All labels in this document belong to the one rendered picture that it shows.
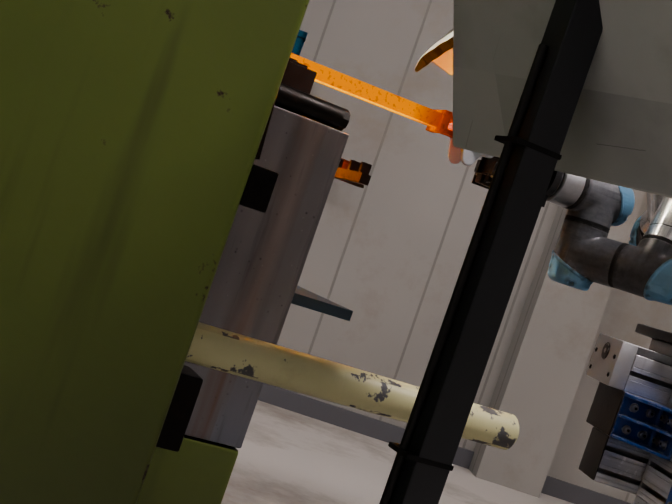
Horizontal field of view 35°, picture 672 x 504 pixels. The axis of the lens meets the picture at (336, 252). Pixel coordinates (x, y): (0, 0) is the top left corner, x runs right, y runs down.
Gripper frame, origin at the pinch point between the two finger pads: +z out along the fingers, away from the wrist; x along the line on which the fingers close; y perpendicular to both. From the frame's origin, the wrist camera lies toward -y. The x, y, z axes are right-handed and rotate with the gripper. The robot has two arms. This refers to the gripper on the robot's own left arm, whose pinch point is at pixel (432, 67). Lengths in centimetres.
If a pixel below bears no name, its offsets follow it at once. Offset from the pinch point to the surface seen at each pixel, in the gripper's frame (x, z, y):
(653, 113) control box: -64, 10, -1
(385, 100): -1.5, 9.7, -1.6
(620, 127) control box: -60, 12, -1
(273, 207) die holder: -16.0, 35.7, -5.6
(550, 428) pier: 238, -40, 230
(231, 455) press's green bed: -16, 62, 16
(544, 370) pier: 242, -55, 209
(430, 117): -1.5, 5.7, 5.1
